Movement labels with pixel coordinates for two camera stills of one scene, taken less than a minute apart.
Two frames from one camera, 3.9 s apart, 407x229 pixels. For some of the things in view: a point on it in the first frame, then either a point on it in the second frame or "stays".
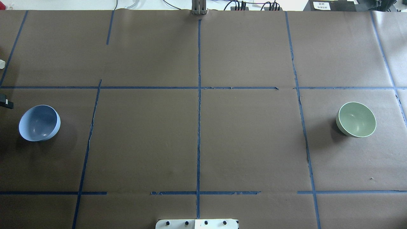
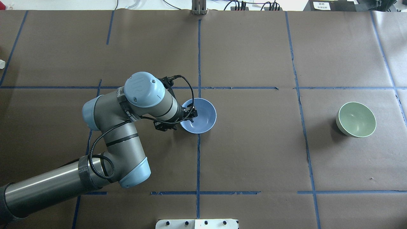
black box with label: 329,5 stays
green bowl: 355,119 stays
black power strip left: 233,8 stays
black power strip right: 272,9 stays
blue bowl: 39,122 → 206,116
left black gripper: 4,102 → 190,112
